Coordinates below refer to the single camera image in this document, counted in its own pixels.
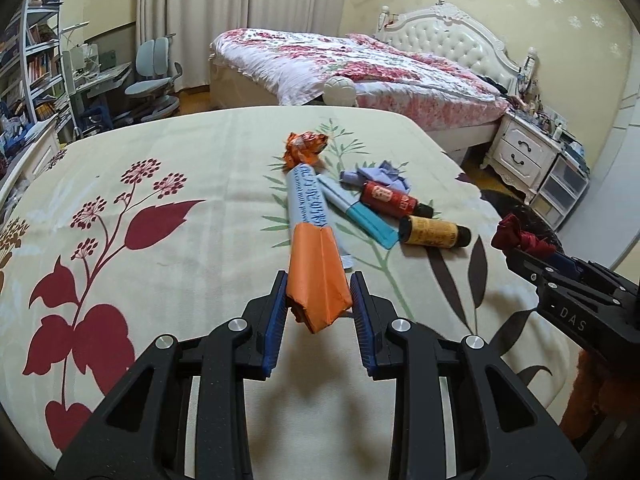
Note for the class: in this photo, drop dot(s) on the dark red wrapper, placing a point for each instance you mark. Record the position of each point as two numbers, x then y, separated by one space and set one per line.
510 236

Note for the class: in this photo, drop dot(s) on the red small bottle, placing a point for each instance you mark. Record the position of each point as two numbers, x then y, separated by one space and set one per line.
392 203

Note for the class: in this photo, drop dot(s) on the blue-grey desk chair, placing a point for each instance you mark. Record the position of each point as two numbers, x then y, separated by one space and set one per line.
154 92

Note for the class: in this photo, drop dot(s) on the yellow small bottle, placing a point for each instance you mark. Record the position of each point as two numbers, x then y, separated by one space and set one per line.
441 234

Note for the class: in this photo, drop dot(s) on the orange crumpled snack wrapper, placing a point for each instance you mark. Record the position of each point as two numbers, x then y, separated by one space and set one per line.
304 148

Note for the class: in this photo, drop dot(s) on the orange plastic wrapper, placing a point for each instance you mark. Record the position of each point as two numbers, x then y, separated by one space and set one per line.
317 287

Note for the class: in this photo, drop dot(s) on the lavender crumpled paper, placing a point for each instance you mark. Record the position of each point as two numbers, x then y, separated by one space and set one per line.
384 174

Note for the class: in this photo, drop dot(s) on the white round bedpost knob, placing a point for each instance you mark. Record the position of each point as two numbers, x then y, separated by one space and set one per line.
339 91

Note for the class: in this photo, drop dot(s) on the black trash bag bin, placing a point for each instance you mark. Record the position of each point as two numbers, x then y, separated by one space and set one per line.
506 204

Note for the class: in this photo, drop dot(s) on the beige curtain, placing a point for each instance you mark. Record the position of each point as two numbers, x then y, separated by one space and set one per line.
194 24

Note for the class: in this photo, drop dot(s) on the white nightstand with drawers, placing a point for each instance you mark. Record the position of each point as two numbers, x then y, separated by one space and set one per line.
521 154

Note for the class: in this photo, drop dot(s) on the floral cream bed sheet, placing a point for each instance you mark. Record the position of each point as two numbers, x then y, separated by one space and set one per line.
174 226

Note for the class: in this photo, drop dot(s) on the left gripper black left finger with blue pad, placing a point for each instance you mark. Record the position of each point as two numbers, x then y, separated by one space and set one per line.
138 431

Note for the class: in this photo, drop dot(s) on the white and teal tube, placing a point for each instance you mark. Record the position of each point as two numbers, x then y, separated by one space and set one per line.
360 214

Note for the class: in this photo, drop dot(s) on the white bookshelf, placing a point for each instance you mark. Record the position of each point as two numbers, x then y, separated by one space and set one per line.
33 84

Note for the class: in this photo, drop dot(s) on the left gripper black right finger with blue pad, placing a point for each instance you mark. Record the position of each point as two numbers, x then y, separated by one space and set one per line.
459 389

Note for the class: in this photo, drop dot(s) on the pink floral quilt bed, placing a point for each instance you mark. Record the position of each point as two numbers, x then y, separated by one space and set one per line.
437 94

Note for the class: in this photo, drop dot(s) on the grey white sachet packet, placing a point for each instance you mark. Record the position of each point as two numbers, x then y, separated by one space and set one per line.
306 204

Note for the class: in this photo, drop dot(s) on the grey plastic drawer unit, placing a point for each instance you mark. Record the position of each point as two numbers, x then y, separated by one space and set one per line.
560 191

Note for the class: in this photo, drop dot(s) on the study desk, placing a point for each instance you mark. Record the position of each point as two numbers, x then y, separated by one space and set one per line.
88 77

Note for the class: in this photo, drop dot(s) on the white tufted headboard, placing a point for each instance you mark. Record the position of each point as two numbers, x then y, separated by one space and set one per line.
447 31

